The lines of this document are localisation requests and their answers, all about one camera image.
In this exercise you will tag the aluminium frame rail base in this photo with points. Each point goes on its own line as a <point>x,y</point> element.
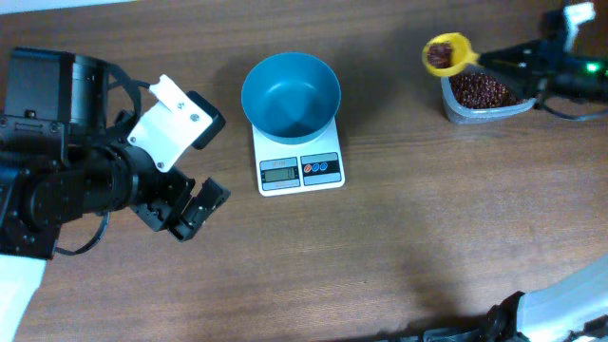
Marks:
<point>441,335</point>

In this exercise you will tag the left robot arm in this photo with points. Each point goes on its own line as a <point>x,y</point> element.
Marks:
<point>80,136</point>

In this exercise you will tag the white digital kitchen scale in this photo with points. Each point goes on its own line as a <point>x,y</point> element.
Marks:
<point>285,169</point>

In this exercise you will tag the red beans in container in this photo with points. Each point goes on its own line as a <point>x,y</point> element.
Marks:
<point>477,90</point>

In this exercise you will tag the red beans in scoop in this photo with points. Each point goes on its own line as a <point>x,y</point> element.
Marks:
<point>439,55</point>

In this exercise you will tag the clear plastic container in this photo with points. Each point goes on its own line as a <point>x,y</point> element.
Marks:
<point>458,114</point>

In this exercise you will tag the teal plastic bowl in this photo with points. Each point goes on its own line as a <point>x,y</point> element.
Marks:
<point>291,97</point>

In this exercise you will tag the yellow measuring scoop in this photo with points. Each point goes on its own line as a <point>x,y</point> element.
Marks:
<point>462,56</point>

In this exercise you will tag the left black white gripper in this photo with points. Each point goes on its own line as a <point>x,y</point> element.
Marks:
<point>167,200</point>

